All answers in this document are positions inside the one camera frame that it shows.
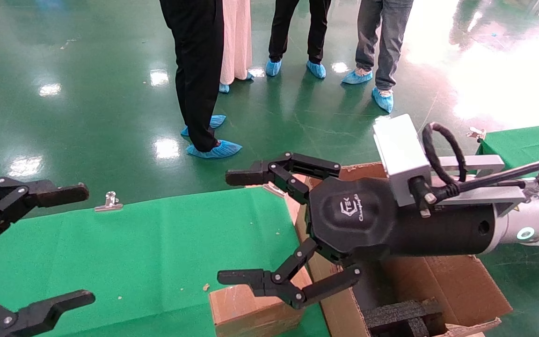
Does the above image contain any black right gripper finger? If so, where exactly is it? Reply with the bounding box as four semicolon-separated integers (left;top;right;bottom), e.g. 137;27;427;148
226;152;341;204
217;238;363;309

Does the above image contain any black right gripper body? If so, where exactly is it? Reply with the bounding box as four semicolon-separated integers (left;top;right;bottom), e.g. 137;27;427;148
308;177;498;261

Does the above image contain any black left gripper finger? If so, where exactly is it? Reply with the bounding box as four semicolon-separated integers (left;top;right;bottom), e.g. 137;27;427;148
0;281;96;337
0;177;90;244

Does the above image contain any large open cardboard carton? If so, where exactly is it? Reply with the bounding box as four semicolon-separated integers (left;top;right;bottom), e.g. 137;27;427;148
293;161;513;337

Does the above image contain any black foam insert block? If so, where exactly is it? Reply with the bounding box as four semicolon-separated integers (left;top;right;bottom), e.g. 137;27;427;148
363;300;443;337

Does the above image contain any green table cloth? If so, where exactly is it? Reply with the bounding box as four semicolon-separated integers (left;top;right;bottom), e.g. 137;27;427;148
478;123;539;176
0;187;331;337

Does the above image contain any person in black trousers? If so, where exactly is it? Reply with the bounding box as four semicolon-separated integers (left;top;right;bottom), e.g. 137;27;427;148
266;0;332;79
160;0;243;159

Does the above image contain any person in pink skirt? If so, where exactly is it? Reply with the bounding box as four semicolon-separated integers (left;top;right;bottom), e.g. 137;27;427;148
218;0;255;94

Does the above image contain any person in grey jeans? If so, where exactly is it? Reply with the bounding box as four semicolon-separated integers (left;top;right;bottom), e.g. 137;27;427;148
341;0;414;114

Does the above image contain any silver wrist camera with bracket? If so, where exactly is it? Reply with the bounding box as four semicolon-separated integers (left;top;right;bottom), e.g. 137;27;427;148
373;114;527;217

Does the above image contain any black camera cable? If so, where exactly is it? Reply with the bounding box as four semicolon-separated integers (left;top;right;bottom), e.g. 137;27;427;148
410;122;539;218

